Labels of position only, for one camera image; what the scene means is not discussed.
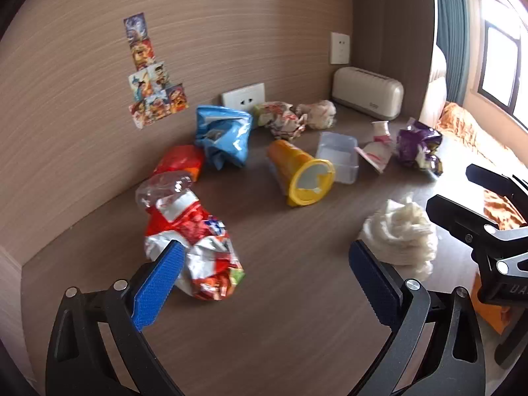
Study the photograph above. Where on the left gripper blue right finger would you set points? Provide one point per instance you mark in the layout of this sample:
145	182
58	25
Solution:
454	361

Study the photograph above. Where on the white tissue box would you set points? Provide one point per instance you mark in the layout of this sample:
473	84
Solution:
370	93

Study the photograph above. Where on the teal curtain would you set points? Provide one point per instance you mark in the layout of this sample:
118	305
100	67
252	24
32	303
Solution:
453	38

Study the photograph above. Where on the purple snack bag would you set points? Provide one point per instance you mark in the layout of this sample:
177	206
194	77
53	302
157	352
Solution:
417	145

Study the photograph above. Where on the white wall socket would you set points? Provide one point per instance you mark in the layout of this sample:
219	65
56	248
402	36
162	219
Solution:
340	47
244	98

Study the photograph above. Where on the clear plastic box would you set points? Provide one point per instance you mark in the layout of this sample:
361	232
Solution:
340	150

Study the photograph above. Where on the white tissue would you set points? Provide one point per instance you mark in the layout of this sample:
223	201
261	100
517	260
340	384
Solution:
402	235

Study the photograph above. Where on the beige paper ball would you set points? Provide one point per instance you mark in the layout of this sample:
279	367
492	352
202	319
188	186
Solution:
318	116

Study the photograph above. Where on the lower white wall socket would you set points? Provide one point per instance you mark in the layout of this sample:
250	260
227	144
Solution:
244	98

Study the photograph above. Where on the pink white pouch with cap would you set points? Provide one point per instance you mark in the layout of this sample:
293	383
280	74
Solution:
378	152

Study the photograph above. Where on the window frame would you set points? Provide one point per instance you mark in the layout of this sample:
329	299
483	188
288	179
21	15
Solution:
503	68

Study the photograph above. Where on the orange red snack wrapper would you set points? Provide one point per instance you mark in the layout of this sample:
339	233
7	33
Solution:
185	158

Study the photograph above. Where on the white padded headboard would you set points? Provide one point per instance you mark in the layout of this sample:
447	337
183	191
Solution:
435	97

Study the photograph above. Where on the red silver snack bag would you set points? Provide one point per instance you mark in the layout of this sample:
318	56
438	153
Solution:
211	268

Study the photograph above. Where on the orange bed cover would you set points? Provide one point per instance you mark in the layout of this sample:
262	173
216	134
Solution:
459	124

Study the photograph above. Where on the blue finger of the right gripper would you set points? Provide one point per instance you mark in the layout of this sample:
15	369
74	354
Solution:
511	187
472	228

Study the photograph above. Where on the blue plastic bag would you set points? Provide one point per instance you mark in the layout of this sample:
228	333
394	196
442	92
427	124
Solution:
223	134

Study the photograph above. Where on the patterned paper wrapper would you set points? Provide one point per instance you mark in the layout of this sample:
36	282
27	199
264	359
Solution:
280	119

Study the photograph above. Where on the cartoon stickers on wall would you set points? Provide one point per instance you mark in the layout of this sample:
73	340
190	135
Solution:
155	96

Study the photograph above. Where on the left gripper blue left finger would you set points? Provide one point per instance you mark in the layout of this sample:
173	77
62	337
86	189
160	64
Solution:
77	361

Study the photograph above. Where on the upper white wall socket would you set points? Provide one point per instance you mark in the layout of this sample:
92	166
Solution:
340	47

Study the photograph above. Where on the yellow orange paper cup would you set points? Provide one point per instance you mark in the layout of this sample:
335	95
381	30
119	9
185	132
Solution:
304	179

